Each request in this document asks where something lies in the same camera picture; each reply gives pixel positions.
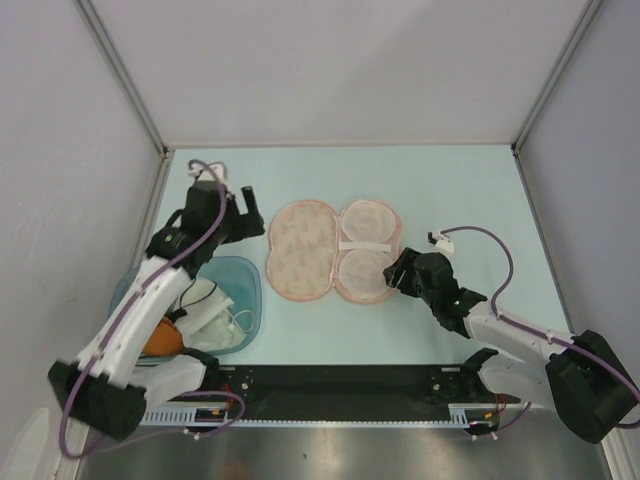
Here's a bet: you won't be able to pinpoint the pink mesh laundry bag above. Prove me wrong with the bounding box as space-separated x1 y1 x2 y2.
266 199 403 304

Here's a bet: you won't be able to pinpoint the orange bra black straps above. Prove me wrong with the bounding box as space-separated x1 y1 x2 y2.
142 319 185 357

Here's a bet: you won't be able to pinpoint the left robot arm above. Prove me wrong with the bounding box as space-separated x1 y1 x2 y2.
48 180 265 441

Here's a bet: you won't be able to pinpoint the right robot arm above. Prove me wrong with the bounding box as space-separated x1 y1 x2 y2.
384 248 639 444

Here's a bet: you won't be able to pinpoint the white bra in basin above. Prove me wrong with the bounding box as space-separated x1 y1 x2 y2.
169 277 257 352

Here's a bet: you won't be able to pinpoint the blue plastic basin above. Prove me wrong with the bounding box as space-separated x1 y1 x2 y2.
110 255 263 358

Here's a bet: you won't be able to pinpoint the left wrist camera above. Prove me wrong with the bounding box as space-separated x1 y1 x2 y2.
188 159 229 186

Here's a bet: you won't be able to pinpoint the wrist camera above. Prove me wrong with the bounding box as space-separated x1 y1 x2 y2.
188 159 229 186
427 230 455 255

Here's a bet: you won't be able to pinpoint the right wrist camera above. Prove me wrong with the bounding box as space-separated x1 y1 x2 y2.
427 230 455 255

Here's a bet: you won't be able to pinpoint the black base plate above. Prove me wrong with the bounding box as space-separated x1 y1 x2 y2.
200 365 519 419

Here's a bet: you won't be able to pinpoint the white slotted cable duct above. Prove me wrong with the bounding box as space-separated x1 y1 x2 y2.
140 404 498 429

